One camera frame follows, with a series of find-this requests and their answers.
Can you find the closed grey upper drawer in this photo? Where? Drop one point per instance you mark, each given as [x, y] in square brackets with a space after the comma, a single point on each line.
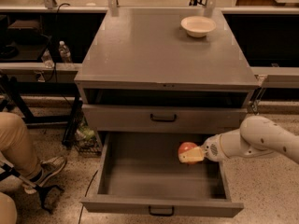
[155, 119]

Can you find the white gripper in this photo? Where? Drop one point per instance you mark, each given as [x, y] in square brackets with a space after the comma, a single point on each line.
[212, 150]

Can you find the white bowl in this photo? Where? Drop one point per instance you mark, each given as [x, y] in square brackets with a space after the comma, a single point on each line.
[197, 26]

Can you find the grey sneaker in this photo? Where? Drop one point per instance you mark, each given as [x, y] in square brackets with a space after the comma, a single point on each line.
[40, 172]

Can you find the person leg in khaki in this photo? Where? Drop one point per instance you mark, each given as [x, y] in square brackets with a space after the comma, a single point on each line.
[16, 145]

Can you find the clear water bottle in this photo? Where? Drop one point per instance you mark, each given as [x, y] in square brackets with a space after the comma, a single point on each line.
[65, 52]
[47, 60]

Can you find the open grey lower drawer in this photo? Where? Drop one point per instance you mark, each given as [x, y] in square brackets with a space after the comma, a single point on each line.
[139, 173]

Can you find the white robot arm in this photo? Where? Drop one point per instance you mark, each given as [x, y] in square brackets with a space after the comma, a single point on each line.
[257, 136]

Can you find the red apple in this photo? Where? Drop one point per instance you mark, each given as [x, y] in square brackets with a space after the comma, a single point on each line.
[188, 145]

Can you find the grey drawer cabinet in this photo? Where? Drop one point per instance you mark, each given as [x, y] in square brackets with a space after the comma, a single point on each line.
[143, 57]

